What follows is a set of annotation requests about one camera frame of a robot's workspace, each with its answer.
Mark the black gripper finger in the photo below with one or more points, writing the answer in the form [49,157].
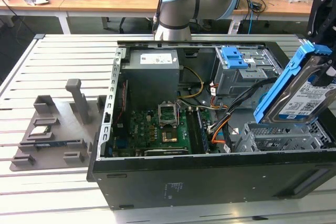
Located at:
[316,16]
[326,73]

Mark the hard disk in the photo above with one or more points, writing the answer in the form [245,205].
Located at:
[291,98]

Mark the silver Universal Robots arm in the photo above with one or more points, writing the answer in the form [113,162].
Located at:
[183,3]

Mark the metal disk bay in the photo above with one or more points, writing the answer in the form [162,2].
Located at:
[275,140]

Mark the blue drive latch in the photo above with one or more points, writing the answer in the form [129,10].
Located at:
[233,57]

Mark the grey metal drive cage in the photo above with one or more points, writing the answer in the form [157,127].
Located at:
[231,79]

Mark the installed RAM stick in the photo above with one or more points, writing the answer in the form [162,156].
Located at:
[203,132]

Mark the black RAM slot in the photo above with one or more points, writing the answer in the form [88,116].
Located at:
[193,132]

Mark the black PC case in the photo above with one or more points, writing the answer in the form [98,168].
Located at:
[210,179]

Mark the CPU socket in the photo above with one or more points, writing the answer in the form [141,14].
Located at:
[169,136]

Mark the grey power supply unit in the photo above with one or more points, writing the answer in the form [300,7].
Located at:
[149,79]

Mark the green motherboard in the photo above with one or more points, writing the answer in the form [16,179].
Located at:
[147,129]

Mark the grey parts rack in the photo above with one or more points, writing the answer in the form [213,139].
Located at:
[68,132]

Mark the RAM stick with blue label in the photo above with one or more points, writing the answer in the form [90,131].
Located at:
[52,145]

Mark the silver CPU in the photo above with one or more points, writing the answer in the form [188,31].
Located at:
[39,130]

